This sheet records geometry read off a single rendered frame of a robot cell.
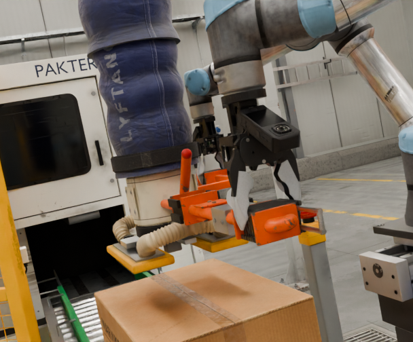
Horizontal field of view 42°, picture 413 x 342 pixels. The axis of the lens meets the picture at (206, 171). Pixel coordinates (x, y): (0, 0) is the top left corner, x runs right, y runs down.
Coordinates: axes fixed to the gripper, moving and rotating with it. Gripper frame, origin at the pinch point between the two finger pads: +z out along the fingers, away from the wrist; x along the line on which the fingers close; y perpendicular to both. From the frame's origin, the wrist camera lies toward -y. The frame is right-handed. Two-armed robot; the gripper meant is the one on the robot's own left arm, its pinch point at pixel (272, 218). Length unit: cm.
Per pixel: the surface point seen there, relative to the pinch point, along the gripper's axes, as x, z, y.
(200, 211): 3.7, -0.1, 23.6
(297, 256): -158, 96, 305
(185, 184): 1.2, -4.4, 38.6
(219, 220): 3.7, 0.7, 14.1
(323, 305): -49, 48, 78
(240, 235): 4.2, 2.1, 4.0
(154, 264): 10.5, 12.1, 43.5
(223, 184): -17, 0, 64
